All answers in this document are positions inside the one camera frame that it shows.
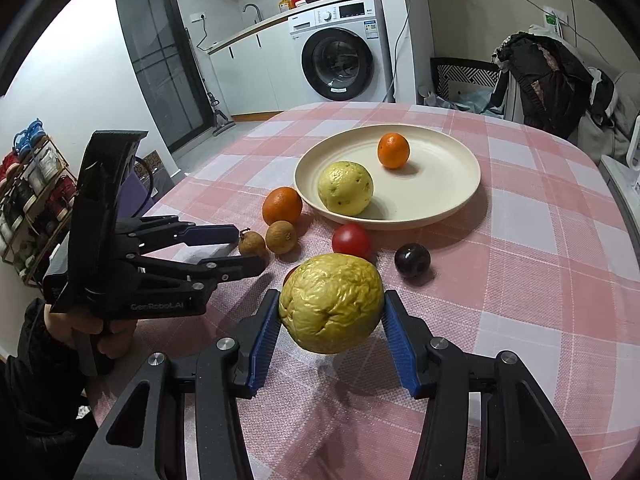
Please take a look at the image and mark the brown longan with stem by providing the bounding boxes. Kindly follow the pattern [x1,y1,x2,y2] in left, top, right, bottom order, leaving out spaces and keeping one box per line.
[238,229,268,258]

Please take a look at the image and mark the wrinkled yellow passion fruit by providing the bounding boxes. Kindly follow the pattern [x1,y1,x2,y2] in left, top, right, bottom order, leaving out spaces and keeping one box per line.
[279,254,384,354]

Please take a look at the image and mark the red tomato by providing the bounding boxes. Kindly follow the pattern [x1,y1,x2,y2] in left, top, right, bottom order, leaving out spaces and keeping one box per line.
[332,223,371,259]

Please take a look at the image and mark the dark purple plum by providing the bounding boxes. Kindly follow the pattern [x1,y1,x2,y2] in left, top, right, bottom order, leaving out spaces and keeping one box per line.
[394,243,431,280]

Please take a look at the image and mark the smooth yellow spotted fruit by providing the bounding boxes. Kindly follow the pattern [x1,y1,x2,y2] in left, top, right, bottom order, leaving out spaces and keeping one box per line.
[318,162,373,217]

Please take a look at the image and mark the left hand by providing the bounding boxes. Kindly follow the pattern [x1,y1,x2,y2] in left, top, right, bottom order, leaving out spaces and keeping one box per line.
[43,304,138,359]

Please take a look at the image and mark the brown longan on table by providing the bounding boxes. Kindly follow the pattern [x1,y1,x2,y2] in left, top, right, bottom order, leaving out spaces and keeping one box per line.
[266,220,297,256]

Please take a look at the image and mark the shoe rack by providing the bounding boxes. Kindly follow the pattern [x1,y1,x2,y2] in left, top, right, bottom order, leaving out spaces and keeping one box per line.
[1,119,77,289]

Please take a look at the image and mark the orange on table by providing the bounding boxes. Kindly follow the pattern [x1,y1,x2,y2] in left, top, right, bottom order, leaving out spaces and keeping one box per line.
[262,186,303,226]

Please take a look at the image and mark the pink checkered tablecloth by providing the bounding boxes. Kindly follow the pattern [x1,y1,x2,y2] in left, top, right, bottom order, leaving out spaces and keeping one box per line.
[79,101,640,480]

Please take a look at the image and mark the white kitchen cabinet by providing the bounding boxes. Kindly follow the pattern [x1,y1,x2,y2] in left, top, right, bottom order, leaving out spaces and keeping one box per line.
[210,22,306,116]

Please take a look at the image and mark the black glass door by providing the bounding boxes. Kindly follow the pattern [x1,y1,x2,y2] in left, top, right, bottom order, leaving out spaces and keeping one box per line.
[116,0,214,153]

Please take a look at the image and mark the orange in plate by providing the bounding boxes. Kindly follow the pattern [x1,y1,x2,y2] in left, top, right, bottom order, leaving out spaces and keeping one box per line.
[376,132,410,170]

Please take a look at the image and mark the white washing machine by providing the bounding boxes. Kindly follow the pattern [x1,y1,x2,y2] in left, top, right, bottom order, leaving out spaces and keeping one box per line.
[288,0,393,102]

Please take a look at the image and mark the pile of dark clothes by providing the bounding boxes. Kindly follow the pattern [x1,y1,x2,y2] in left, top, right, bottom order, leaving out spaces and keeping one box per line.
[487,32,618,139]

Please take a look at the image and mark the black patterned basket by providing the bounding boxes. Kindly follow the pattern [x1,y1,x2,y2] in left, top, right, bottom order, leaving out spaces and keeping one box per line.
[431,58,500,108]

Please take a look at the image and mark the black cable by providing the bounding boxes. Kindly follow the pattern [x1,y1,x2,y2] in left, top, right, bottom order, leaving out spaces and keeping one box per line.
[130,155,158,212]

